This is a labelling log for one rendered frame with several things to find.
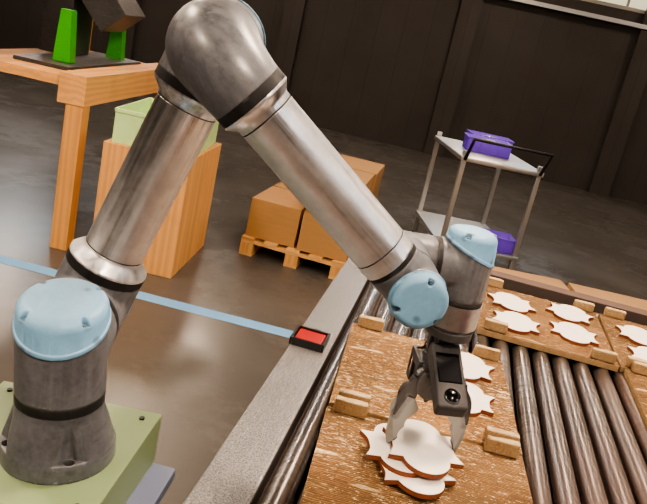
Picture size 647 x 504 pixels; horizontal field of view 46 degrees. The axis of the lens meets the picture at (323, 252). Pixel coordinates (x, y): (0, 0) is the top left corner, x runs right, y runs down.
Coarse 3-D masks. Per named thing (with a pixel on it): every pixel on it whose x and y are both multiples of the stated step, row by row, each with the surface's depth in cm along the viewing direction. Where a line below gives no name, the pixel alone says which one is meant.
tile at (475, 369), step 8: (464, 352) 168; (464, 360) 164; (472, 360) 164; (480, 360) 166; (464, 368) 159; (472, 368) 160; (480, 368) 161; (488, 368) 162; (464, 376) 155; (472, 376) 156; (480, 376) 157; (488, 376) 158
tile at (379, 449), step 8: (384, 424) 125; (360, 432) 122; (368, 432) 121; (376, 432) 122; (368, 440) 119; (376, 440) 120; (384, 440) 120; (376, 448) 117; (384, 448) 118; (368, 456) 115; (376, 456) 115; (384, 456) 115; (384, 464) 114; (392, 464) 114; (400, 464) 114; (392, 472) 113; (400, 472) 113; (408, 472) 113
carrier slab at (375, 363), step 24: (360, 336) 166; (384, 336) 169; (360, 360) 154; (384, 360) 157; (408, 360) 159; (336, 384) 142; (360, 384) 144; (384, 384) 146; (480, 384) 156; (504, 384) 158; (384, 408) 136; (432, 408) 141; (504, 408) 147; (480, 432) 136
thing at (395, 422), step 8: (392, 400) 121; (408, 400) 115; (392, 408) 120; (400, 408) 116; (408, 408) 116; (416, 408) 116; (392, 416) 116; (400, 416) 116; (408, 416) 116; (392, 424) 116; (400, 424) 116; (392, 432) 117; (392, 440) 118
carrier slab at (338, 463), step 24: (336, 432) 125; (336, 456) 118; (360, 456) 119; (456, 456) 126; (480, 456) 127; (504, 456) 129; (312, 480) 110; (336, 480) 112; (360, 480) 113; (456, 480) 119; (480, 480) 120; (504, 480) 122
